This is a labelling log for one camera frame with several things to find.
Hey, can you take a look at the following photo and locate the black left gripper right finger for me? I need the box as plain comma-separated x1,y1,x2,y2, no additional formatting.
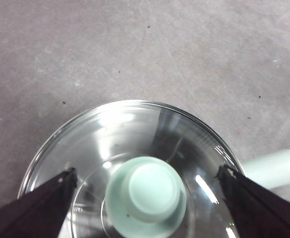
214,164,290,238

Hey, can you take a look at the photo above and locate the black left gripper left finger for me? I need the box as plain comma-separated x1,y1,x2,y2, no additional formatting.
0,167,77,238

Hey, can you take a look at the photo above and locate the glass pot lid green knob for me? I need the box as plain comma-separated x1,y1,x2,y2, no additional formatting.
16,99,247,238

